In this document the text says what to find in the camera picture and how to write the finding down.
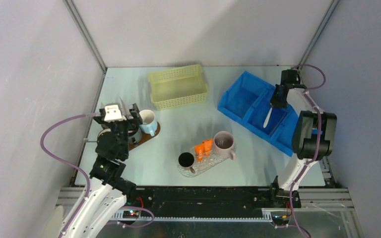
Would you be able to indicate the brown mug black inside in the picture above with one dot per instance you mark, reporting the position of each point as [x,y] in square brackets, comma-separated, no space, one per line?
[186,160]

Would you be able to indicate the yellow perforated plastic basket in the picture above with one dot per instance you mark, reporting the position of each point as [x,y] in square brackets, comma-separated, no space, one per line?
[177,87]

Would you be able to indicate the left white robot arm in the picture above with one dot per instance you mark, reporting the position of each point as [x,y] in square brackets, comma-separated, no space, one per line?
[106,191]

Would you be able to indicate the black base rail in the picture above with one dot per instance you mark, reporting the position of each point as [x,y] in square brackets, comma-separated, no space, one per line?
[212,202]

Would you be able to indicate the brown wooden oval tray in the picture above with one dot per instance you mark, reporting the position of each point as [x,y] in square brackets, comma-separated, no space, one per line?
[145,137]

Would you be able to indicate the light blue mug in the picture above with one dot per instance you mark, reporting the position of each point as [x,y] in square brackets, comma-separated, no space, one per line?
[149,122]

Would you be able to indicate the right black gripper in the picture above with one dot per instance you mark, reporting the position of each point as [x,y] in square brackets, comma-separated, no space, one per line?
[274,102]

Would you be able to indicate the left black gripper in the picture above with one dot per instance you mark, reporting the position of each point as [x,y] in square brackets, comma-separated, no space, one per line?
[137,118]

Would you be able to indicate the white toothpaste tube black cap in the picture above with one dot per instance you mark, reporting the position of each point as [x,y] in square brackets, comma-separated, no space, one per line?
[123,103]

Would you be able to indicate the pink mug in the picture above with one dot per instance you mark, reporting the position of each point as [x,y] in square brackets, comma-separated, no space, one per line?
[223,145]

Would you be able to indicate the dark grey mug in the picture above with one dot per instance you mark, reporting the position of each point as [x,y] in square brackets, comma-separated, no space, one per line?
[135,136]

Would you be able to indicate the clear textured plastic box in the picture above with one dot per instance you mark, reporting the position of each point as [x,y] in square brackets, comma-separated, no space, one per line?
[207,160]

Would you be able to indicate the clear textured oval tray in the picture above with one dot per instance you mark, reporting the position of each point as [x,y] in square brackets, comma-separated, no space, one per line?
[199,169]

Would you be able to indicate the orange toothpaste tube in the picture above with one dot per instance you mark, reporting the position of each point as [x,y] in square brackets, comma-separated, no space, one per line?
[199,152]
[207,147]

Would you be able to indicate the blue plastic divided bin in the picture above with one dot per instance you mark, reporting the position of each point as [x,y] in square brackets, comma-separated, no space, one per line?
[247,102]

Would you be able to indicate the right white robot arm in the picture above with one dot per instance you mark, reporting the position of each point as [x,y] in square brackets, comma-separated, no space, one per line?
[313,137]

